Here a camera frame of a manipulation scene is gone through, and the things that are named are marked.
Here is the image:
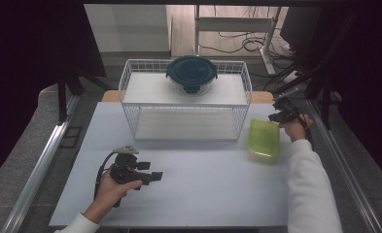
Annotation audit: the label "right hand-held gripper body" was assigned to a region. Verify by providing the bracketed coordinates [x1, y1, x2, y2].
[272, 87, 301, 125]

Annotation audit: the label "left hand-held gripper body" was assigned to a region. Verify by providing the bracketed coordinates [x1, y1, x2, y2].
[109, 145, 153, 191]

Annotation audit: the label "white wire storage rack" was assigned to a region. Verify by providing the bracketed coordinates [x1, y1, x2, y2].
[118, 58, 254, 143]

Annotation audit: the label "dark blue round food container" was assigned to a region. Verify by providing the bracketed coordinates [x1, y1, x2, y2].
[165, 55, 219, 97]

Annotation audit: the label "person's right hand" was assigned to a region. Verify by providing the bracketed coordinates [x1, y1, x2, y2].
[278, 114, 315, 144]

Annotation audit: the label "person's left hand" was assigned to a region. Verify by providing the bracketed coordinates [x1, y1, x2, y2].
[83, 169, 144, 225]

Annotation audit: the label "white power strip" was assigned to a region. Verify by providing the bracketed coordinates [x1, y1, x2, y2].
[283, 69, 300, 84]

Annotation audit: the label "black metal stand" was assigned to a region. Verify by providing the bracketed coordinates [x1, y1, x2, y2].
[274, 9, 365, 131]
[55, 62, 113, 126]

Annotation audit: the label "white cabinet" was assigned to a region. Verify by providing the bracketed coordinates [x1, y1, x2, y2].
[84, 3, 174, 53]

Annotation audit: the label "left hand-held gripper cable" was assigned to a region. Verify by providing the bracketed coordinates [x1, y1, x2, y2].
[93, 150, 118, 201]

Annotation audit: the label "hand-held gripper cable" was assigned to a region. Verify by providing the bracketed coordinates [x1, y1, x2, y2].
[295, 107, 315, 150]
[93, 150, 118, 201]

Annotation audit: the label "right hand-held gripper cable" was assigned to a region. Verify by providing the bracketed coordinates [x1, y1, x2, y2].
[295, 107, 315, 150]

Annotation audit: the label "black floor cables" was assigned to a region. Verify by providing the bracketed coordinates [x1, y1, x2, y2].
[197, 6, 298, 59]

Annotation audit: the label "aluminium frame rail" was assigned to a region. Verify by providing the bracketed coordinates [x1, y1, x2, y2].
[0, 95, 80, 233]
[305, 98, 382, 233]

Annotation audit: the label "white desk frame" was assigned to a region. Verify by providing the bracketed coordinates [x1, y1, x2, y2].
[192, 4, 282, 76]

